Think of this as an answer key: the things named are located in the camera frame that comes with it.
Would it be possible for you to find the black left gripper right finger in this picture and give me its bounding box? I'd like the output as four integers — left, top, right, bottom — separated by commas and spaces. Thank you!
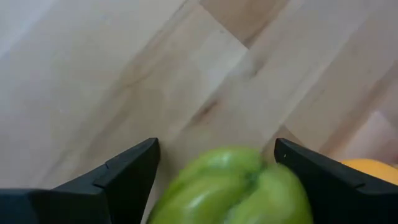
274, 138, 398, 224

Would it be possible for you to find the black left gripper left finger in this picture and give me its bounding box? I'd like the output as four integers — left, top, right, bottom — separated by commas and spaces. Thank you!
0, 138, 161, 224

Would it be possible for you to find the yellow lemon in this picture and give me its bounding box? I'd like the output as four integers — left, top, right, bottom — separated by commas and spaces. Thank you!
340, 158, 398, 186

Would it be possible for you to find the green bell pepper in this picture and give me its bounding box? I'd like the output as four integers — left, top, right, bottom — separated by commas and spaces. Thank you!
147, 146, 314, 224

